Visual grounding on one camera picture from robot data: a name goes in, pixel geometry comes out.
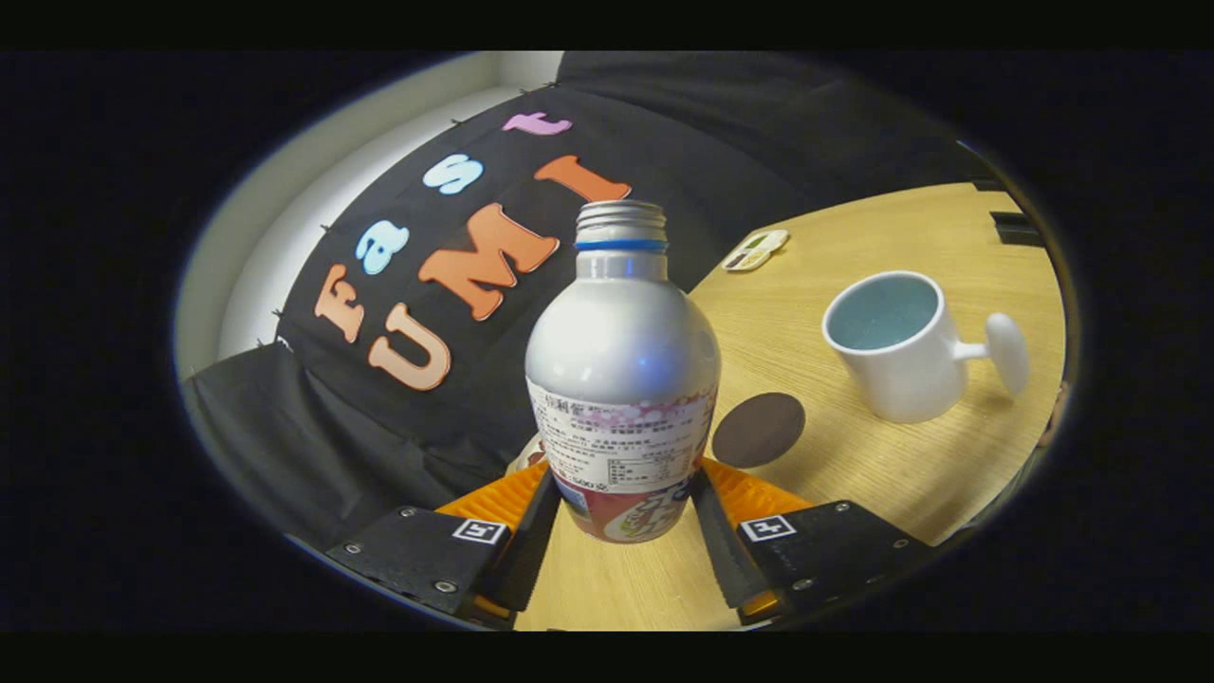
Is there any wooden table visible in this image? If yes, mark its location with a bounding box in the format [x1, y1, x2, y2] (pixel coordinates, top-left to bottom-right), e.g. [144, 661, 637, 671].
[512, 182, 1068, 632]

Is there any round dark brown coaster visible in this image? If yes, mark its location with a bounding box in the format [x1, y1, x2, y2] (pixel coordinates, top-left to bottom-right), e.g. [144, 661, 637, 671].
[711, 392, 807, 470]

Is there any white cup blue inside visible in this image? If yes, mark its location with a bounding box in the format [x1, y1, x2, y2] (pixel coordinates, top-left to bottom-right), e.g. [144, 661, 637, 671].
[821, 270, 1031, 425]

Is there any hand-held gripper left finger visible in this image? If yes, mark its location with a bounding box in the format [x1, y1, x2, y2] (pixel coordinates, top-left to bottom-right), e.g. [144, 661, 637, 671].
[325, 460, 562, 631]

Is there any silver juice bottle red label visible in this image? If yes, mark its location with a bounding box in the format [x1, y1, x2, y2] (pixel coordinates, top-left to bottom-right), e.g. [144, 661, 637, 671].
[524, 199, 722, 545]

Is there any small white compartment tray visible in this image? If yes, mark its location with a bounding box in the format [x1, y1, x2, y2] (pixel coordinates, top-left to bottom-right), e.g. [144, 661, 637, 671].
[721, 229, 791, 273]

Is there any black backdrop cloth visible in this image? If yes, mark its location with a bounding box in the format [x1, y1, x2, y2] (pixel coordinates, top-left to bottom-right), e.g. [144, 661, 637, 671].
[180, 51, 1006, 551]

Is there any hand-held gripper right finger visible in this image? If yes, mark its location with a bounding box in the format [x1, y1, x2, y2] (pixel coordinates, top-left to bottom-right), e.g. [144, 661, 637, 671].
[690, 457, 940, 627]

